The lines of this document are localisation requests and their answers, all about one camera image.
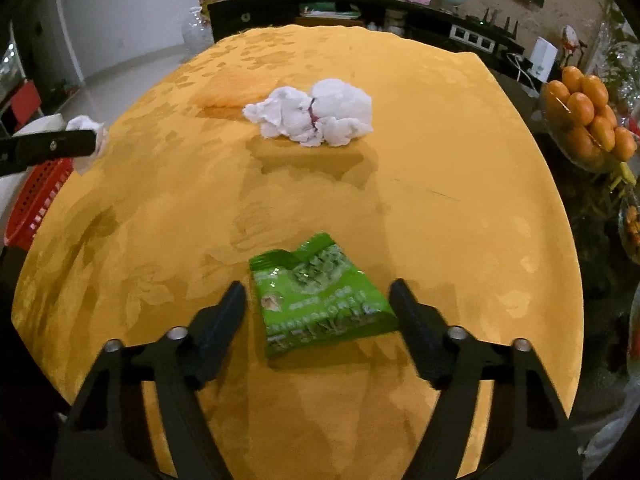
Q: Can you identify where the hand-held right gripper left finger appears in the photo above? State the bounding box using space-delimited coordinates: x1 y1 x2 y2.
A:
52 282 247 480

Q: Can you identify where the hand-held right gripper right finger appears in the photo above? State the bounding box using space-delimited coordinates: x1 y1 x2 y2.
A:
390 280 583 480

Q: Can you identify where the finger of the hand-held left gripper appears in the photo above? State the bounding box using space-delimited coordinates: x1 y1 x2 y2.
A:
0 130 98 177

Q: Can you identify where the small white tissue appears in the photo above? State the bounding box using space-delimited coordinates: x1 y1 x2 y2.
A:
65 115 109 161

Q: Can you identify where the red plastic mesh basket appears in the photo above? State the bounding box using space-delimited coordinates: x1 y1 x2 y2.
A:
5 156 77 253

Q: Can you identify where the green snack packet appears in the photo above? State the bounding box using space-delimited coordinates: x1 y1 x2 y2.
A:
249 232 400 359

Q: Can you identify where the large white tissue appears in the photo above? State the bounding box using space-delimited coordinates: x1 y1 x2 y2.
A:
309 78 374 147

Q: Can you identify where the white cushioned bench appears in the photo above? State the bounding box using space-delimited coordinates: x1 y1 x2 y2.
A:
0 114 68 247

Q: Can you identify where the red chair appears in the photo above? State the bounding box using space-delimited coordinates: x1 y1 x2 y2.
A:
9 80 42 132

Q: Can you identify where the yellow tablecloth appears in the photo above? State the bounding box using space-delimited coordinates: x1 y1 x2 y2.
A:
11 25 581 480

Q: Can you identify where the clear plastic water jug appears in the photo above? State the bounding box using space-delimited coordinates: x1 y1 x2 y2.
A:
179 6 215 57

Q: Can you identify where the glass fruit bowl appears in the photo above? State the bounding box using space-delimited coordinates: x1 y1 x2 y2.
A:
539 120 640 177

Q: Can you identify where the black media cabinet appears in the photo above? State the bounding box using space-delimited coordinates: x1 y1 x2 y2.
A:
206 0 532 77

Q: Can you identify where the bowl of oranges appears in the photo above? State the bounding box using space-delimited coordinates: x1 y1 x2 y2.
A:
541 65 639 163

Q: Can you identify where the white socket panel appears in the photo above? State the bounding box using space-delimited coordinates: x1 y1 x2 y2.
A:
449 23 497 54

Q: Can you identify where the white box-shaped appliance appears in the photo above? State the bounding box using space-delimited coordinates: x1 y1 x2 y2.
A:
529 37 559 82

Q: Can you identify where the black router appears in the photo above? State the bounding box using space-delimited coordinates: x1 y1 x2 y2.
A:
466 7 526 42

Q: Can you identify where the red and white figurine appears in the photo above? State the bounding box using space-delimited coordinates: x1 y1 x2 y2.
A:
559 25 589 67

